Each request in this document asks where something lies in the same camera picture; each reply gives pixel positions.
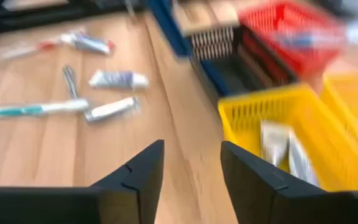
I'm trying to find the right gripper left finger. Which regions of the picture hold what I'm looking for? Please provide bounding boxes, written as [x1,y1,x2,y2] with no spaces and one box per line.
[90,139,165,224]

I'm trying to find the black table frame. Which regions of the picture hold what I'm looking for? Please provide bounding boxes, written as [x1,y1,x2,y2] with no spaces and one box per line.
[0,0,149,34]

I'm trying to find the blue toothbrush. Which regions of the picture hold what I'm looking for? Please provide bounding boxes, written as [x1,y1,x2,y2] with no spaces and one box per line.
[273,17,358,52]

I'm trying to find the small silver tube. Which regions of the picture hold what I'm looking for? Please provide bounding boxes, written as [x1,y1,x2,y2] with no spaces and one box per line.
[83,95,141,124]

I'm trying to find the red toothbrush in wrapper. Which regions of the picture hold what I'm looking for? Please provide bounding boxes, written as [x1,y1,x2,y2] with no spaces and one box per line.
[1,30,75,60]

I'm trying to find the green toothbrush in wrapper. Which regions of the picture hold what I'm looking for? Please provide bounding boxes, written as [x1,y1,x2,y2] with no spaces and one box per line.
[0,98,91,119]

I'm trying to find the red plastic basket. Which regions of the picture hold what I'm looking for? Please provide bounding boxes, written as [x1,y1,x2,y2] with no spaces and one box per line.
[237,0,348,80]

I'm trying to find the small white grey tube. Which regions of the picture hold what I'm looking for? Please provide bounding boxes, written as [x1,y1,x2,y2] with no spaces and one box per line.
[260,120,292,167]

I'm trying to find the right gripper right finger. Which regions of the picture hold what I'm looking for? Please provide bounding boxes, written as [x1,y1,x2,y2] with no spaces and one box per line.
[220,141,326,224]

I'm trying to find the black plastic basket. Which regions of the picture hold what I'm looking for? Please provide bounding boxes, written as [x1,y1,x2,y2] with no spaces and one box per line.
[188,26,296,102]

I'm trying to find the toothpaste tube blue print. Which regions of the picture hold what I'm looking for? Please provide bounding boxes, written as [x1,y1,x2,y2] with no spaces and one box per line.
[88,69,150,91]

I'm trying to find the yellow plastic basket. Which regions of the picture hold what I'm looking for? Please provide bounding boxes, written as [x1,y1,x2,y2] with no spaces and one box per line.
[217,83,358,192]
[319,70,358,157]

